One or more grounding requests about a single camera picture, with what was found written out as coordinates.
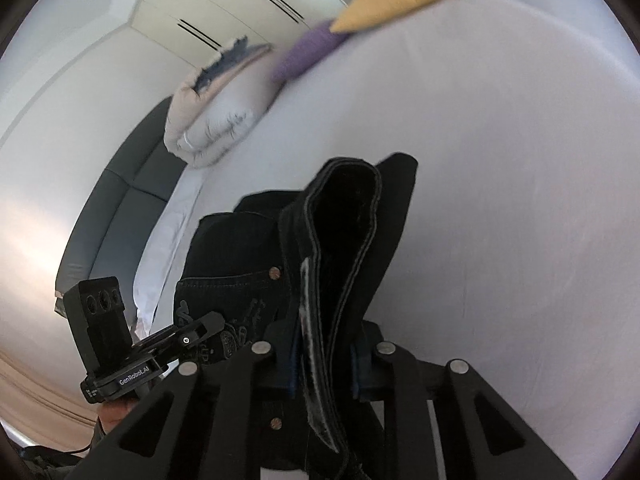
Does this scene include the white bed mattress sheet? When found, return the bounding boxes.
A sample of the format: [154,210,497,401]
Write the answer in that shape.
[134,0,640,480]

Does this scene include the black jeans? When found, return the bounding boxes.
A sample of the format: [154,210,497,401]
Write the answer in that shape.
[174,153,418,479]

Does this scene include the white flat pillow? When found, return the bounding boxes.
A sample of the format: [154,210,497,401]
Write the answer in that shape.
[132,167,209,339]

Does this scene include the purple pillow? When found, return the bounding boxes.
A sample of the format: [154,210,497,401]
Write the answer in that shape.
[272,20,350,82]

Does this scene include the cream wardrobe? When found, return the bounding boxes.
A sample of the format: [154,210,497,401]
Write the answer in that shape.
[131,0,345,66]

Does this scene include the folded beige grey duvet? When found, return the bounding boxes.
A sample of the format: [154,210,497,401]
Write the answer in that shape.
[164,37,281,168]

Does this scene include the yellow pillow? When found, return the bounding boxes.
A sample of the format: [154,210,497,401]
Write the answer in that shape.
[328,0,450,35]

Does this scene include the dark green headboard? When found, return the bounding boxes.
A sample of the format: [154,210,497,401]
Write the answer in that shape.
[54,99,186,324]

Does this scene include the person's hand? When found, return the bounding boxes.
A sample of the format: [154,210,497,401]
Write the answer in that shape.
[96,399,138,434]

